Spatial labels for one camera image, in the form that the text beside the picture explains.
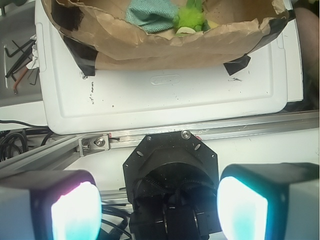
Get metal corner bracket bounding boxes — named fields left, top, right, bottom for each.
left=78, top=134, right=110, bottom=157

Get brown paper bag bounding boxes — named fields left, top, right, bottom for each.
left=41, top=0, right=292, bottom=76

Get black floor cables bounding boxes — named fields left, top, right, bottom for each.
left=0, top=119, right=55, bottom=163

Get blue woven cloth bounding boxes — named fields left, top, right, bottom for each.
left=125, top=0, right=179, bottom=34

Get green fuzzy plush toy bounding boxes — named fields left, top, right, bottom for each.
left=172, top=0, right=211, bottom=37

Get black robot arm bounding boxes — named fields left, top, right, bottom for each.
left=0, top=132, right=320, bottom=240

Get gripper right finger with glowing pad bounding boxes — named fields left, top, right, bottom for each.
left=217, top=162, right=320, bottom=240

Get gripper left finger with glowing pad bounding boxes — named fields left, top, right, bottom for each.
left=0, top=170, right=102, bottom=240

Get copper bent rod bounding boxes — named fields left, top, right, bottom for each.
left=13, top=66, right=29, bottom=95

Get black hex keys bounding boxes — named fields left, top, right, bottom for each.
left=4, top=39, right=36, bottom=82

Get aluminium extrusion rail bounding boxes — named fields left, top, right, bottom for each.
left=0, top=110, right=320, bottom=180

